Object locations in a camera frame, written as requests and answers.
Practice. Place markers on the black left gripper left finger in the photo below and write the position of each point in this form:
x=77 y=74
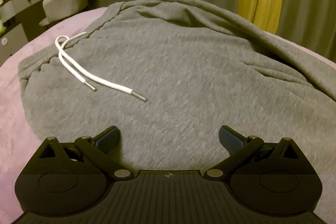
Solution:
x=63 y=179

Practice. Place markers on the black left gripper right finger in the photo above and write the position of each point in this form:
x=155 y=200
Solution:
x=274 y=179

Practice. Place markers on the grey sweatpants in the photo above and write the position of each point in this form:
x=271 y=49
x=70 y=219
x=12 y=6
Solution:
x=200 y=67

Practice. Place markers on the pink bed blanket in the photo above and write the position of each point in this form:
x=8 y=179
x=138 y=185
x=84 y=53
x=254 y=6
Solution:
x=18 y=141

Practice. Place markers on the dark vanity desk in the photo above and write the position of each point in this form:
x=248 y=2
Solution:
x=21 y=19

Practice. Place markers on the grey upholstered chair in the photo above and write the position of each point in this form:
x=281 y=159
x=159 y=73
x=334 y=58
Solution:
x=56 y=10

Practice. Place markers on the white drawstring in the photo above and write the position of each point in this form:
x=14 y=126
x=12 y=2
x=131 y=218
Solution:
x=79 y=72

